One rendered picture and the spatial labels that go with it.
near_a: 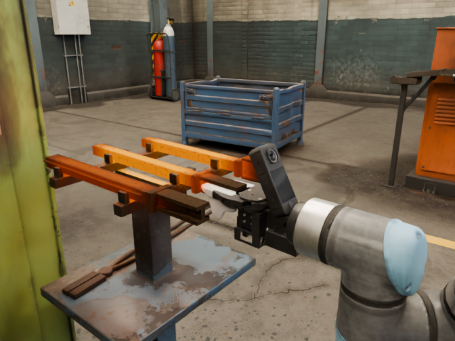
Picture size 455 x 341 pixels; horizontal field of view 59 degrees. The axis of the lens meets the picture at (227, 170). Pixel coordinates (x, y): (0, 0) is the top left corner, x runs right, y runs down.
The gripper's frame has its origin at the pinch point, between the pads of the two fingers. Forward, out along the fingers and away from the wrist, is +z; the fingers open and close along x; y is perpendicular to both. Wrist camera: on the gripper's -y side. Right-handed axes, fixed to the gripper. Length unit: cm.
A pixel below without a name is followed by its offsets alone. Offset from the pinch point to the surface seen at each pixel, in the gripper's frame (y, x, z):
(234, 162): -1.2, 9.8, 2.4
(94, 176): -1.0, -13.4, 16.7
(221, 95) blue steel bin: 34, 265, 231
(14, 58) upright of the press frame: -21, -12, 45
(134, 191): -0.8, -13.1, 5.2
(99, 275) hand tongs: 25.2, -10.3, 24.6
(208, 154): -0.8, 11.1, 10.9
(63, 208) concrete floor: 94, 76, 219
